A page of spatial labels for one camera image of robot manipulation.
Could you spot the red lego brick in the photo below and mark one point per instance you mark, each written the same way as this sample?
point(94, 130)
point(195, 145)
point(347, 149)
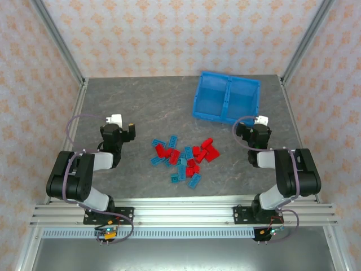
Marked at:
point(197, 150)
point(175, 157)
point(207, 142)
point(200, 157)
point(191, 163)
point(161, 151)
point(193, 170)
point(212, 154)

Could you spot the light teal lego brick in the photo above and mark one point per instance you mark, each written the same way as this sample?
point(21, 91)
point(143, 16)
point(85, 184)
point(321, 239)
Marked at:
point(182, 169)

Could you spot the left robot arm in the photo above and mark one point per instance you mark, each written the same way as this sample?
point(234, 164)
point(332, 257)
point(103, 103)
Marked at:
point(70, 175)

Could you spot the blue two-compartment plastic bin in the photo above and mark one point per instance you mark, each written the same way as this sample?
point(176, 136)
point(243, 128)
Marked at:
point(214, 93)

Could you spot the small square blue lego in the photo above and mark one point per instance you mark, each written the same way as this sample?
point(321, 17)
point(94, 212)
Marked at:
point(175, 178)

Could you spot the small electronics board with LED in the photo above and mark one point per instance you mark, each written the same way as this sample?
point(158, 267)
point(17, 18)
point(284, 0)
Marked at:
point(272, 233)
point(108, 233)

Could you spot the grey metal panel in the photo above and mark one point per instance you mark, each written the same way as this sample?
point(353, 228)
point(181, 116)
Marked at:
point(183, 254)

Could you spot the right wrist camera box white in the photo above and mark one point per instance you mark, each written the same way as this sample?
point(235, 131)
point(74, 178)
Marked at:
point(262, 119)

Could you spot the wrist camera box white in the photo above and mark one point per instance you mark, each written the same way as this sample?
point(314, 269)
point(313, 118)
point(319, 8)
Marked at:
point(262, 119)
point(116, 118)

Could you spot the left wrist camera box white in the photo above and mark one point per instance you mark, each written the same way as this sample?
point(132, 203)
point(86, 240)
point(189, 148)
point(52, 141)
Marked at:
point(116, 118)

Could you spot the aluminium table side rail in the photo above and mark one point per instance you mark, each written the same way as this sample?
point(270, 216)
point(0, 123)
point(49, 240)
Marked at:
point(292, 113)
point(76, 113)

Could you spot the aluminium corner post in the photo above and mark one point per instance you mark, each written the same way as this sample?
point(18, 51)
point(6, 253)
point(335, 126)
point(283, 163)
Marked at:
point(57, 39)
point(308, 39)

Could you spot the aluminium lower frame rail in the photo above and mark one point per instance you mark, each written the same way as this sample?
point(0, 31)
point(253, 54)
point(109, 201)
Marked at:
point(28, 248)
point(335, 248)

